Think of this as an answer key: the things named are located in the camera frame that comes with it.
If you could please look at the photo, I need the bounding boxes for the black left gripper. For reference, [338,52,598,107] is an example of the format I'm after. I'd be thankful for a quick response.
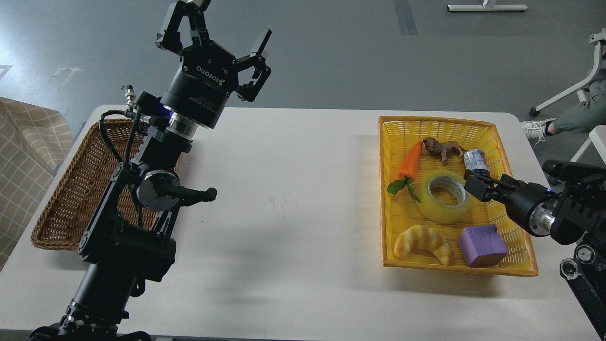
[155,0,273,130]

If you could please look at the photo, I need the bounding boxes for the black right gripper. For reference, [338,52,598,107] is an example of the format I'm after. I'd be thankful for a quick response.
[463,169,559,237]

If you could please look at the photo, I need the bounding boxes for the yellow tape roll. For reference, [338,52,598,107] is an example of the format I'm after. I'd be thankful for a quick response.
[415,170,473,224]

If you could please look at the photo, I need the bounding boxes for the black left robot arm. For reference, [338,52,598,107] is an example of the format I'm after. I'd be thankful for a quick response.
[29,0,271,341]

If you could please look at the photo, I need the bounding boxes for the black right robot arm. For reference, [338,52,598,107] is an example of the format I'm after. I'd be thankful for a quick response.
[464,160,606,340]

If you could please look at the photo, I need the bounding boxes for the small blue white can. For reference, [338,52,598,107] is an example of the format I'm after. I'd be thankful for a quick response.
[463,149,490,177]

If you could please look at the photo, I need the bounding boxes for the brown toy animal figure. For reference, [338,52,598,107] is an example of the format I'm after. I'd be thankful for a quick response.
[422,137,467,165]

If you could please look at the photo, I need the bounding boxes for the yellow plastic basket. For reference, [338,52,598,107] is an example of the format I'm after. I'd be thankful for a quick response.
[379,116,538,277]

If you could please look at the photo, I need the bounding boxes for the purple foam block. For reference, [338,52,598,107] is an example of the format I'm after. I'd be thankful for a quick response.
[457,224,508,268]

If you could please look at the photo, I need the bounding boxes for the orange toy carrot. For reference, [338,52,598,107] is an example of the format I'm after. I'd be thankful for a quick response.
[387,140,423,203]

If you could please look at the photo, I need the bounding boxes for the toy croissant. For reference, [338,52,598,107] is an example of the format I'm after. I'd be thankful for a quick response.
[392,224,455,266]

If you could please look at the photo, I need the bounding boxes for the person's leg with sneaker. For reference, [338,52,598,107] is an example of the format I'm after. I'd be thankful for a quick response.
[521,68,606,144]

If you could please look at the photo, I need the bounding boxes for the white floor stand base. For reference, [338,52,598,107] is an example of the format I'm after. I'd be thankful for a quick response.
[446,4,528,12]

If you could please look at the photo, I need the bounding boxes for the brown wicker basket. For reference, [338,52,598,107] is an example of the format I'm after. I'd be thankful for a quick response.
[31,118,138,251]

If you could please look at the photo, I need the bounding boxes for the beige checkered cloth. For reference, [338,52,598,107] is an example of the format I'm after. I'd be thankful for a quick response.
[0,98,74,267]

